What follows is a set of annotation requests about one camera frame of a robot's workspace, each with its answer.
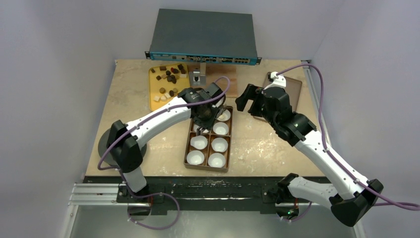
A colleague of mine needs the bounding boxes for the metal tongs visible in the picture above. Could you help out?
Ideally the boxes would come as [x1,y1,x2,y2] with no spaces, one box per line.
[195,126,209,135]

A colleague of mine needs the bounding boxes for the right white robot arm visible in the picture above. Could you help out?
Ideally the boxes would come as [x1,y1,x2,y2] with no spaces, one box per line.
[235,84,383,227]

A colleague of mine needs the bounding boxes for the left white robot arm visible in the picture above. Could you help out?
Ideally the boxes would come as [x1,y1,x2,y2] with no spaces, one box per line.
[104,83,226,203]

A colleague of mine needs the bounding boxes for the brown chocolate box tray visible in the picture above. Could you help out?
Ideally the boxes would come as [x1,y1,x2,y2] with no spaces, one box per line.
[183,106,233,173]

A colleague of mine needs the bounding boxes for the brown box lid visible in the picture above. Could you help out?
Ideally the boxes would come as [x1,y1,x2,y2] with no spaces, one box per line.
[253,72,303,121]

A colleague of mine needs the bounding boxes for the grey metal stand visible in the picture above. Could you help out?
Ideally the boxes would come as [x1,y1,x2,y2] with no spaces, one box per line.
[190,62,206,87]

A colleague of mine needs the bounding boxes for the wooden board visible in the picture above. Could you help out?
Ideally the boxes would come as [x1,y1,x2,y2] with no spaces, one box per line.
[187,63,238,98]

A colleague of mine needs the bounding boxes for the yellow tray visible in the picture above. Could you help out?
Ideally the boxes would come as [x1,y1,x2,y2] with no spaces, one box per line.
[148,63,190,111]

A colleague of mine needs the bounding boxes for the grey round speaker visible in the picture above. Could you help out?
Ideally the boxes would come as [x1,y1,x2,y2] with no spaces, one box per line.
[98,129,148,166]

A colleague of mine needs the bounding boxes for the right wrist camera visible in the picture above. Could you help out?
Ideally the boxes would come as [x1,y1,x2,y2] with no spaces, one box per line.
[265,71,287,89]

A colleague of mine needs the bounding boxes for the blue network switch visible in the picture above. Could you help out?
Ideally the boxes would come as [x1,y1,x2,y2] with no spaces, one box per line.
[145,8,262,65]

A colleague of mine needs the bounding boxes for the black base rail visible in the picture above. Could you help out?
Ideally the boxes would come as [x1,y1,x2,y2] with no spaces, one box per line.
[83,176,307,215]

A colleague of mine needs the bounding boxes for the aluminium frame rail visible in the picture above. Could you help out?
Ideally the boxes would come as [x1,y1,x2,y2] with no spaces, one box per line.
[68,183,119,206]

